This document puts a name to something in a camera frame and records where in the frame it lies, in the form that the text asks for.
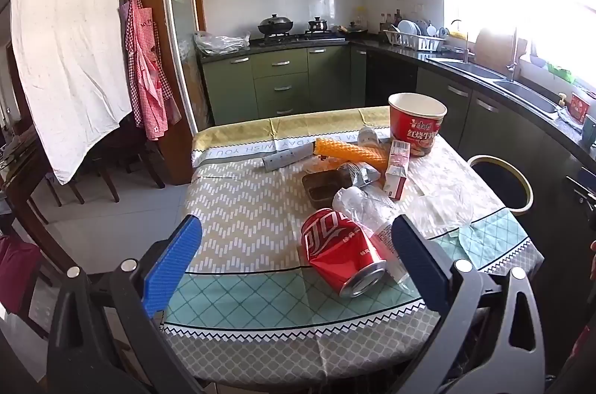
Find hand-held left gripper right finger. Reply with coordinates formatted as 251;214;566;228
391;214;545;394

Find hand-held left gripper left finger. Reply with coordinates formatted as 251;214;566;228
47;214;203;394

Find crushed clear plastic bottle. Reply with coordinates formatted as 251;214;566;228
333;186;415;287

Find black bin with yellow rim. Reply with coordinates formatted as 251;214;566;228
467;155;534;215

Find red soda can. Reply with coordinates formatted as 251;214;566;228
300;208;389;299

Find brown plastic tray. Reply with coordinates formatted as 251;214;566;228
302;168;357;211

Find clear plastic bag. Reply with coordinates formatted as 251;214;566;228
405;184;473;231

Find red and white carton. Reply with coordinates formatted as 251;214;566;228
383;140;411;201

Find patterned tablecloth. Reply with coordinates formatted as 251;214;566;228
161;105;545;388

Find red container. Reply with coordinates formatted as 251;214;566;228
570;92;591;122

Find silver foil packet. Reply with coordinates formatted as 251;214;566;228
337;161;383;190

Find dark green sink cabinets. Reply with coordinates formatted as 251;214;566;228
416;68;596;213

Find dark wooden chair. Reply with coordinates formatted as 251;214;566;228
84;114;166;204

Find orange honeycomb wrapper roll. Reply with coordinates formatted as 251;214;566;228
314;137;389;171

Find red instant noodle cup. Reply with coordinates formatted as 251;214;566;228
388;92;448;157

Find small white cup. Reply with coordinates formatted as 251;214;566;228
358;126;385;148

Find maroon cloth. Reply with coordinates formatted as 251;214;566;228
0;236;42;315

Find steel double sink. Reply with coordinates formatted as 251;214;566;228
426;54;559;115

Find steel faucet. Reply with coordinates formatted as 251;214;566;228
505;26;520;80

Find red checked apron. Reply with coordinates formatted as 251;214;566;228
118;0;182;141

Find green lower cabinets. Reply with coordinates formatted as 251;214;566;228
200;44;368;127

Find crumpled plastic bag on counter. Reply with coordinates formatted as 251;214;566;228
193;31;252;57

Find white dish rack with dishes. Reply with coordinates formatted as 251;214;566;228
383;19;450;52

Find gas stove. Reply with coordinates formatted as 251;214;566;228
251;31;348;45

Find black wok with lid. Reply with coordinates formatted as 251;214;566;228
257;14;295;37

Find white hanging sheet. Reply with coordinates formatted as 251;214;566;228
9;0;133;185

